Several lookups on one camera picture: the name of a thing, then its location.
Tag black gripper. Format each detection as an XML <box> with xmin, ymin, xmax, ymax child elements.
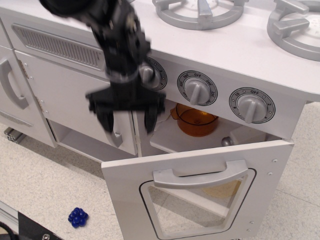
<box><xmin>85</xmin><ymin>69</ymin><xmax>166</xmax><ymax>133</ymax></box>

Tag grey oven door handle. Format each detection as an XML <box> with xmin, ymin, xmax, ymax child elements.
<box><xmin>152</xmin><ymin>159</ymin><xmax>249</xmax><ymax>190</ymax></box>

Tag white oven door with window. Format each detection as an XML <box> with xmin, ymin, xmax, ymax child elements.
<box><xmin>101</xmin><ymin>140</ymin><xmax>294</xmax><ymax>240</ymax></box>

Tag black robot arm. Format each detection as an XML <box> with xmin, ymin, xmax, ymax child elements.
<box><xmin>40</xmin><ymin>0</ymin><xmax>166</xmax><ymax>133</ymax></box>

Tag left grey control knob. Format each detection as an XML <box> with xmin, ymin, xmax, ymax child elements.
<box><xmin>138</xmin><ymin>57</ymin><xmax>167</xmax><ymax>91</ymax></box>

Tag grey control knob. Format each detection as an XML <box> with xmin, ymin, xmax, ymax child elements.
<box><xmin>229</xmin><ymin>87</ymin><xmax>276</xmax><ymax>124</ymax></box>
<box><xmin>138</xmin><ymin>57</ymin><xmax>167</xmax><ymax>91</ymax></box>
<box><xmin>177</xmin><ymin>70</ymin><xmax>218</xmax><ymax>106</ymax></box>

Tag orange plastic measuring cup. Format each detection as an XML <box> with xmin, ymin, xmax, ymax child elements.
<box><xmin>170</xmin><ymin>103</ymin><xmax>219</xmax><ymax>137</ymax></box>

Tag white cabinet door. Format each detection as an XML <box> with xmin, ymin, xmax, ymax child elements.
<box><xmin>14</xmin><ymin>49</ymin><xmax>139</xmax><ymax>156</ymax></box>

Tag middle grey control knob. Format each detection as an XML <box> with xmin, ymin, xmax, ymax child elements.
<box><xmin>177</xmin><ymin>70</ymin><xmax>218</xmax><ymax>106</ymax></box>

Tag grey vent grille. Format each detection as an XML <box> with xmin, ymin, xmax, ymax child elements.
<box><xmin>11</xmin><ymin>24</ymin><xmax>105</xmax><ymax>71</ymax></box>

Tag far left white door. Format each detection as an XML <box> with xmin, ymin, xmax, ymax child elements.
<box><xmin>0</xmin><ymin>46</ymin><xmax>57</xmax><ymax>147</ymax></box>

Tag blue toy grapes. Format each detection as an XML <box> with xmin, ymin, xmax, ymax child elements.
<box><xmin>67</xmin><ymin>207</ymin><xmax>89</xmax><ymax>229</ymax></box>

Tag white toy kitchen body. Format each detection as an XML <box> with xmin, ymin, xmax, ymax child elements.
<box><xmin>0</xmin><ymin>0</ymin><xmax>320</xmax><ymax>162</ymax></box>

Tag left grey stove burner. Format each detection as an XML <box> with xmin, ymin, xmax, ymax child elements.
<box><xmin>152</xmin><ymin>0</ymin><xmax>247</xmax><ymax>31</ymax></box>

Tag grey stove burner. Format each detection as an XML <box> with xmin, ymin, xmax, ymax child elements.
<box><xmin>152</xmin><ymin>0</ymin><xmax>247</xmax><ymax>31</ymax></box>
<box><xmin>267</xmin><ymin>0</ymin><xmax>320</xmax><ymax>62</ymax></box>

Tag right grey control knob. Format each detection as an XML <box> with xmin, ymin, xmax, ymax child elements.
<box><xmin>229</xmin><ymin>87</ymin><xmax>276</xmax><ymax>124</ymax></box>

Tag right grey stove burner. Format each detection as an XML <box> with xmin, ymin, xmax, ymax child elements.
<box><xmin>267</xmin><ymin>0</ymin><xmax>320</xmax><ymax>62</ymax></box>

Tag grey cabinet door handle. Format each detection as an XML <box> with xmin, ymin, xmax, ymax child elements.
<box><xmin>105</xmin><ymin>130</ymin><xmax>123</xmax><ymax>148</ymax></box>

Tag aluminium frame rail left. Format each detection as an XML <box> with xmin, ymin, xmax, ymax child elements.
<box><xmin>4</xmin><ymin>127</ymin><xmax>26</xmax><ymax>144</ymax></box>

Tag far left grey handle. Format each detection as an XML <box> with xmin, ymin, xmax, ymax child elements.
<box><xmin>0</xmin><ymin>59</ymin><xmax>29</xmax><ymax>110</ymax></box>

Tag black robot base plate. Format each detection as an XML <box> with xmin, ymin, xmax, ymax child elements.
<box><xmin>0</xmin><ymin>211</ymin><xmax>63</xmax><ymax>240</ymax></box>

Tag black cable bottom left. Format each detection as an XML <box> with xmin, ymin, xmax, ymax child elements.
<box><xmin>0</xmin><ymin>220</ymin><xmax>17</xmax><ymax>240</ymax></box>

